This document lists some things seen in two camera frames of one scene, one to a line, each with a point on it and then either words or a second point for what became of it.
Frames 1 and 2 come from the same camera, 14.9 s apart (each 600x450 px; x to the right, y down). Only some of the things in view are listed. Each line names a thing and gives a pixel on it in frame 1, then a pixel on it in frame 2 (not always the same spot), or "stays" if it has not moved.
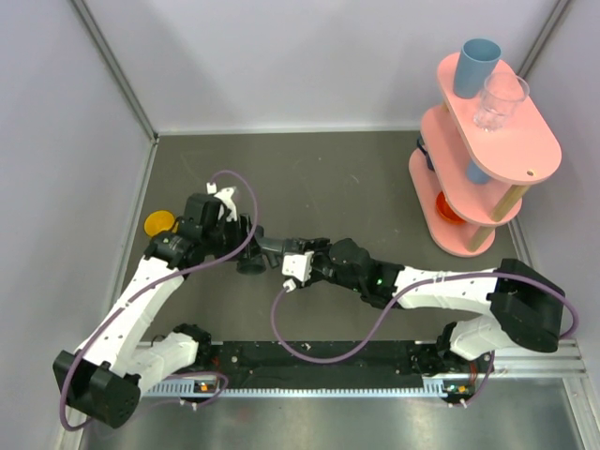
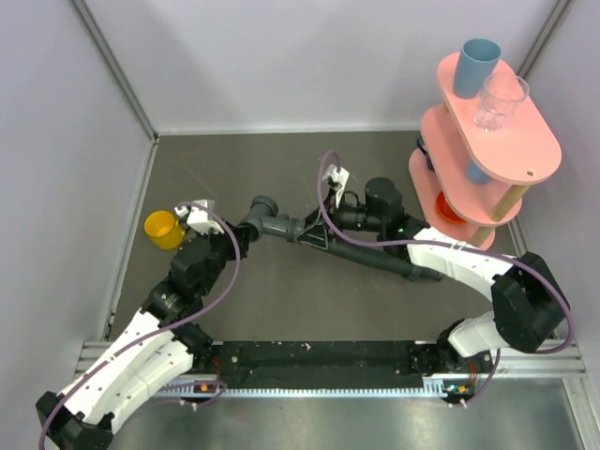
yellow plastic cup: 158,221 stays
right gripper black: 320,247 → 315,233
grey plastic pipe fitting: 261,250 → 263,217
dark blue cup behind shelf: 422,146 stays
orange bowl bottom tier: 446,211 stays
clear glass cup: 501,92 stays
